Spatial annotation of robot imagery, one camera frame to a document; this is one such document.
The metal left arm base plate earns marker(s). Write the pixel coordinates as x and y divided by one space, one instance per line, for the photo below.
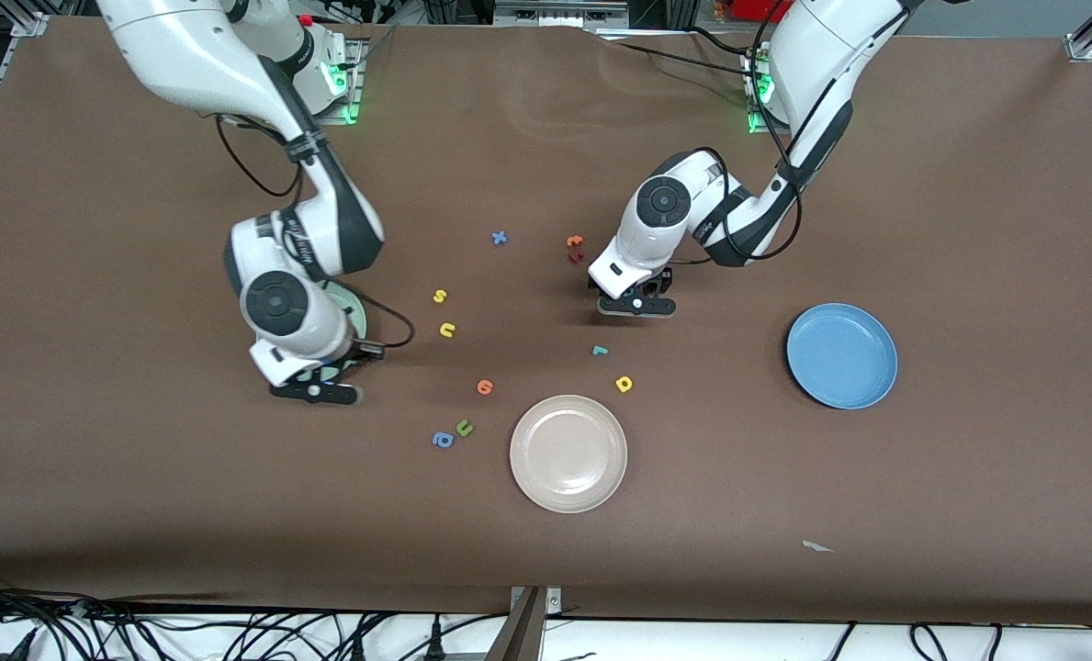
757 124

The black power plug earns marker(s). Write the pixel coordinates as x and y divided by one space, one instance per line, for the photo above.
435 643

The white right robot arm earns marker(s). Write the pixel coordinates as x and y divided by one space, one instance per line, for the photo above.
187 55

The blue foam letter a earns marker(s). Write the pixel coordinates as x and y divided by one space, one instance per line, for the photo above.
443 440

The metal table edge bracket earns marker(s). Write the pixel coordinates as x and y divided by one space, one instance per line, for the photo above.
527 633

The white paper scrap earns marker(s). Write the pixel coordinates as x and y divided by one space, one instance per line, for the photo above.
816 546

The beige plate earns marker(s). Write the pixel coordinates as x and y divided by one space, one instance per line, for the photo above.
568 453

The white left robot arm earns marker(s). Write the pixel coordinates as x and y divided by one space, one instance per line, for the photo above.
821 55

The red box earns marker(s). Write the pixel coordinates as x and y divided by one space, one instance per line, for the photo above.
752 9

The yellow foam letter d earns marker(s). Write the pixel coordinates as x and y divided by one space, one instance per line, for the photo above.
624 384

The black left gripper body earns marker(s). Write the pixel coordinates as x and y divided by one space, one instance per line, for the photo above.
664 276

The grey metal rack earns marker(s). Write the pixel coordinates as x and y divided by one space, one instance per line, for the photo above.
559 14

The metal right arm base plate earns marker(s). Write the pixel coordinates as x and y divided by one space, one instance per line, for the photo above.
348 115

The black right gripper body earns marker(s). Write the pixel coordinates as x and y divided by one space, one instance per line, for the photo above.
347 359

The blue plate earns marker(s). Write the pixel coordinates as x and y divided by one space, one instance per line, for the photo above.
841 356

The green plate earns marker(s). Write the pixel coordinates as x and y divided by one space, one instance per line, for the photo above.
359 321

